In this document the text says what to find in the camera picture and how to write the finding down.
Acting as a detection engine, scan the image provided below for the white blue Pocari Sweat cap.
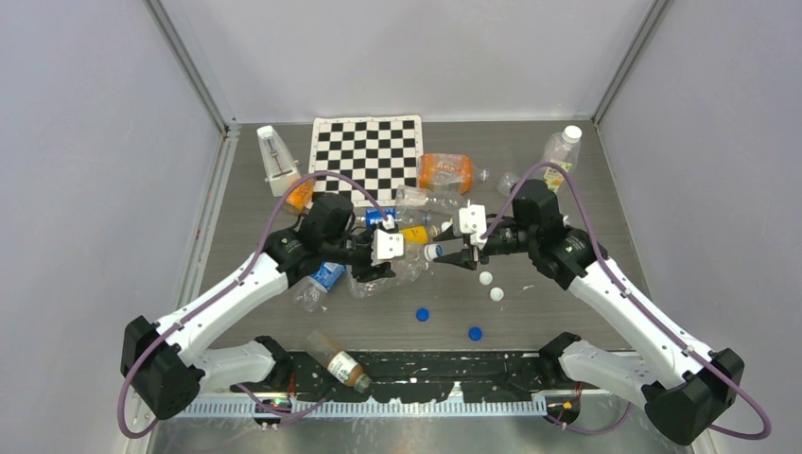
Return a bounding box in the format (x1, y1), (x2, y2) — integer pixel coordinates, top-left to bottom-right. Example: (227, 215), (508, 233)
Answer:
(423, 244), (444, 262)

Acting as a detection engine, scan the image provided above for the brown coffee bottle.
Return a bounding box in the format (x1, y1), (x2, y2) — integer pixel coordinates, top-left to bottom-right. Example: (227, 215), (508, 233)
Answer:
(305, 331), (373, 393)

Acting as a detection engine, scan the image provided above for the tall clear juice bottle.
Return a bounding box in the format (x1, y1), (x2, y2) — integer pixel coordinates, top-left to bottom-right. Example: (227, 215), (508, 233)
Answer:
(535, 131), (582, 193)

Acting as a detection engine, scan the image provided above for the large white bottle cap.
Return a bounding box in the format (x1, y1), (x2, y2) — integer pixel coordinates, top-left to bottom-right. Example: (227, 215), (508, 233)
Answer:
(561, 125), (583, 144)

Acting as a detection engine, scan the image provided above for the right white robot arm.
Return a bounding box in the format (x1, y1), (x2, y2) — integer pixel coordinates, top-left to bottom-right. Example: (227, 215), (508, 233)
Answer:
(434, 180), (744, 445)

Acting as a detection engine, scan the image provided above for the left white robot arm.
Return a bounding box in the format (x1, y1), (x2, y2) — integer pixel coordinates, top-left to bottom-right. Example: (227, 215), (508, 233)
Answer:
(121, 194), (405, 420)

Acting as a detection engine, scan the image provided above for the small white bottle cap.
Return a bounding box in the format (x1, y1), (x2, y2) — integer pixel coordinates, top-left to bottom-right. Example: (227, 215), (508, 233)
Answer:
(479, 271), (494, 286)

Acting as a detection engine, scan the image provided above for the yellow label bottle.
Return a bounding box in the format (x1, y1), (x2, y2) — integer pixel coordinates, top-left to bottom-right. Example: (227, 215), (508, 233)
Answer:
(399, 225), (441, 244)

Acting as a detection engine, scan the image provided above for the clear crumpled plastic bottle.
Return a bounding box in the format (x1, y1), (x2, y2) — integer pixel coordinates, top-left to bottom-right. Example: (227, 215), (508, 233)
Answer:
(346, 262), (429, 299)

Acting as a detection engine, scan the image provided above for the clear bottle behind Pepsi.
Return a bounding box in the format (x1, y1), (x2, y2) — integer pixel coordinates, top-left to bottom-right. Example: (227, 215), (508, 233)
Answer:
(394, 185), (466, 227)

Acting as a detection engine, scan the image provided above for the blue Pepsi label bottle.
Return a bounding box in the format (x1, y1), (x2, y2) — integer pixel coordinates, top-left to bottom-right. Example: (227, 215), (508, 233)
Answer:
(356, 207), (395, 227)

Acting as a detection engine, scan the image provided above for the blue label clear bottle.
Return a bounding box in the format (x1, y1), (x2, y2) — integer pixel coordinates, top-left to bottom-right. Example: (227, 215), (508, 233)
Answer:
(292, 262), (346, 312)

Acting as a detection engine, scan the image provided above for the orange label wide bottle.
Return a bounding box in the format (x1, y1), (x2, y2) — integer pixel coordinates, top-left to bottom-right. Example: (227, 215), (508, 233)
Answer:
(417, 153), (490, 194)

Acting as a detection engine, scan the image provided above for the blue bottle cap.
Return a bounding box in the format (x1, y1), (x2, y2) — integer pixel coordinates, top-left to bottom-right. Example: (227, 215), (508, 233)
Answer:
(468, 326), (483, 341)
(415, 307), (430, 323)

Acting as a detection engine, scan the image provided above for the small orange bottle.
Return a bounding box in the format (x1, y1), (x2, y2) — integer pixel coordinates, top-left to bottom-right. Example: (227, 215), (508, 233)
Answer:
(282, 179), (316, 215)

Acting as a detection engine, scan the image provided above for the black white checkerboard mat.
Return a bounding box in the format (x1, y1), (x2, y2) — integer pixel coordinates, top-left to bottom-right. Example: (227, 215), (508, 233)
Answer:
(308, 115), (424, 206)

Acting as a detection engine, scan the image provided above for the white metronome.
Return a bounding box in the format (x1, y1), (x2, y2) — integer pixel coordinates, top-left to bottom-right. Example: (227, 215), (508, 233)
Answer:
(256, 125), (300, 197)

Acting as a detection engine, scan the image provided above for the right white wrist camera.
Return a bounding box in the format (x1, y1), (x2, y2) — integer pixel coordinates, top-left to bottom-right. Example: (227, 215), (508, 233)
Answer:
(454, 203), (488, 250)

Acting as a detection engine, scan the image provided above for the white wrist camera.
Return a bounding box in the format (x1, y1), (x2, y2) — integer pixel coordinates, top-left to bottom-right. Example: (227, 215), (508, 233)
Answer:
(454, 203), (488, 250)
(371, 217), (405, 266)

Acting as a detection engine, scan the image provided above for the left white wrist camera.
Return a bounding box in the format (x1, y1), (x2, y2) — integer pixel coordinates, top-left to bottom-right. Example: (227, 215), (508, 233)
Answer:
(371, 217), (405, 266)

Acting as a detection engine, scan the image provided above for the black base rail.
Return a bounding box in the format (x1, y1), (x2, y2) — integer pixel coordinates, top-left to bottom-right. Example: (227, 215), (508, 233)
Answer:
(245, 348), (593, 404)

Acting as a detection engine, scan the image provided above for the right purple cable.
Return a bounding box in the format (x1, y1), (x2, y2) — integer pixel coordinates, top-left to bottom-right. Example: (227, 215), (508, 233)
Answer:
(479, 161), (773, 441)

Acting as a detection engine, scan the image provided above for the purple cable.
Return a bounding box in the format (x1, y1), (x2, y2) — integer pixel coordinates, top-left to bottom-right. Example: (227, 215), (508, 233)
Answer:
(117, 170), (396, 440)
(479, 161), (773, 441)

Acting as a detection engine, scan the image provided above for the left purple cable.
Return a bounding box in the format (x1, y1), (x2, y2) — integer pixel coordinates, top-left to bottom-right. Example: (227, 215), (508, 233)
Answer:
(117, 170), (396, 440)

